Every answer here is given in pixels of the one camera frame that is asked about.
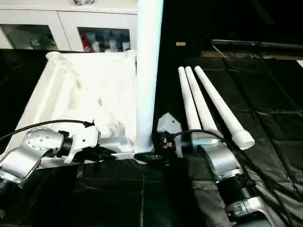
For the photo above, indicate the white plastic table top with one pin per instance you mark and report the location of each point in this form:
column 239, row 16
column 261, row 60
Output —
column 82, row 78

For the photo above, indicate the white plastic table leg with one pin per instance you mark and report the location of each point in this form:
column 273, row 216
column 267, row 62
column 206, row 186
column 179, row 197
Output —
column 148, row 71
column 187, row 99
column 198, row 99
column 220, row 101

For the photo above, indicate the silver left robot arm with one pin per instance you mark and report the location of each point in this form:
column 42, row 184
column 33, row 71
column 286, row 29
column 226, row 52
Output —
column 28, row 153

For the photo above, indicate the black work mat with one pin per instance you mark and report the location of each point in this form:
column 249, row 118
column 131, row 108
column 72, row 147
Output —
column 260, row 118

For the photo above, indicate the small yellow label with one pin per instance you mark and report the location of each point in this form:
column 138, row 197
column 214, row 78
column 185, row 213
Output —
column 180, row 44

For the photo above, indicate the red white package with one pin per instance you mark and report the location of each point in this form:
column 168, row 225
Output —
column 84, row 42

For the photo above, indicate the dark blue black cabinet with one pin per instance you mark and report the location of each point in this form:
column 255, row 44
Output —
column 184, row 23

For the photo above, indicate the white glass-door cabinet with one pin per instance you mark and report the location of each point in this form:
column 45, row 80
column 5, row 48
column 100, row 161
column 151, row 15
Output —
column 35, row 19

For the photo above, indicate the black television screen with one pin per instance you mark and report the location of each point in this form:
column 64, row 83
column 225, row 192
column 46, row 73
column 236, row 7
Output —
column 260, row 23

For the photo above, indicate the white board strip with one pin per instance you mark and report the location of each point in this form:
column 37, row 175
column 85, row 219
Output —
column 300, row 64

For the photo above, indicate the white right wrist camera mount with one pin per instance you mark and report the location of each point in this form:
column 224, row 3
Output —
column 169, row 123

